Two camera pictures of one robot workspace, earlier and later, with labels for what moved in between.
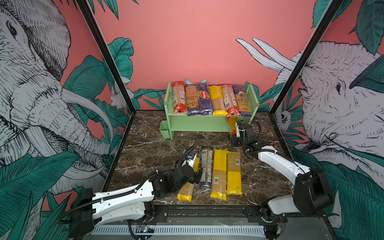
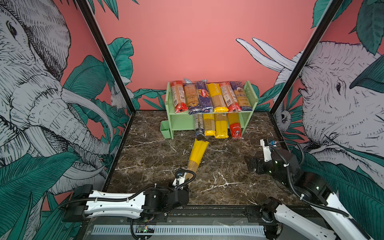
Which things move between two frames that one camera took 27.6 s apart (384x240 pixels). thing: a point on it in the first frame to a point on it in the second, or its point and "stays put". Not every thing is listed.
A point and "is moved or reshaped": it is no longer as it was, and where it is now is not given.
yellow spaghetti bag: [234, 184] to [221, 126]
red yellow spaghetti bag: [231, 121] is moved or reshaped
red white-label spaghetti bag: [179, 97] stays put
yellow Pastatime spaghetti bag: [218, 103] stays put
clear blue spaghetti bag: [206, 178] to [198, 125]
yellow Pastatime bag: [185, 192] to [209, 125]
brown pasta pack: [192, 98] stays put
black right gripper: [234, 142] to [260, 162]
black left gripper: [194, 179] to [186, 191]
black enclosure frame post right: [330, 14] stays put
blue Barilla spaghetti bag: [204, 103] stays put
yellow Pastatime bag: [219, 174] to [198, 149]
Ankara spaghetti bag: [242, 100] is moved or reshaped
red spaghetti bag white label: [231, 108] is moved or reshaped
